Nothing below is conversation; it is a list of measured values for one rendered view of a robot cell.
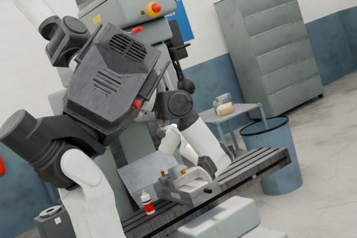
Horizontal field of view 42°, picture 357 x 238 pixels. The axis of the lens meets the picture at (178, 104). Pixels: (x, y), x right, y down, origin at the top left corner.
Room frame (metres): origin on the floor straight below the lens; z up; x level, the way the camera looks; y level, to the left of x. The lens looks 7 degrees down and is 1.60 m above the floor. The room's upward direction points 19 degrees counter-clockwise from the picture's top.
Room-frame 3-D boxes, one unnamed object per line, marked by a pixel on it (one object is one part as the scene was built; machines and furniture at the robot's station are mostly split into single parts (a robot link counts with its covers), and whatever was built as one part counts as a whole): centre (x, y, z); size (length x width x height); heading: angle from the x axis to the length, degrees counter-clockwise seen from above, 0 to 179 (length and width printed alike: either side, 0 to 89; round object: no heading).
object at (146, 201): (2.01, 0.27, 0.99); 0.04 x 0.04 x 0.11
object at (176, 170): (2.10, 0.11, 1.04); 0.06 x 0.05 x 0.06; 119
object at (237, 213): (2.11, 0.09, 0.79); 0.50 x 0.35 x 0.12; 30
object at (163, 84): (2.02, 0.03, 1.45); 0.04 x 0.04 x 0.21; 30
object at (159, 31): (2.15, 0.11, 1.68); 0.34 x 0.24 x 0.10; 30
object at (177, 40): (2.54, -0.05, 1.62); 0.20 x 0.09 x 0.21; 30
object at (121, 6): (2.13, 0.10, 1.81); 0.47 x 0.26 x 0.16; 30
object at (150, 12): (1.91, -0.03, 1.76); 0.06 x 0.02 x 0.06; 120
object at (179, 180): (2.05, 0.08, 1.02); 0.15 x 0.06 x 0.04; 119
